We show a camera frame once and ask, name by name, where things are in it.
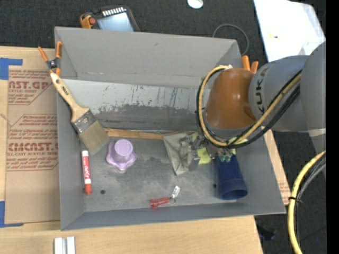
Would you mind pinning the brown cardboard board red print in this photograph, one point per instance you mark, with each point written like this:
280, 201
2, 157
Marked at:
31, 184

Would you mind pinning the grey metal bin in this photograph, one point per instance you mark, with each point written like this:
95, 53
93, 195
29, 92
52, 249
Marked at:
148, 54

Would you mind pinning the thin flat wooden strip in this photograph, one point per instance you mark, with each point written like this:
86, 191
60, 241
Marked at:
132, 134

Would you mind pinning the red marker with white label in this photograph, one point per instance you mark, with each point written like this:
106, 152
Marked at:
87, 173

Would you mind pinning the dark blue cup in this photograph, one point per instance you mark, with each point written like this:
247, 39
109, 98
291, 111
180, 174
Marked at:
231, 180

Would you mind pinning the grey-green folded cloth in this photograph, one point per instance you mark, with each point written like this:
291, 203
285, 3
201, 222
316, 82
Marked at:
172, 148

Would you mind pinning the lilac plastic cup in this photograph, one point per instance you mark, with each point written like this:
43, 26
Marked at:
122, 152

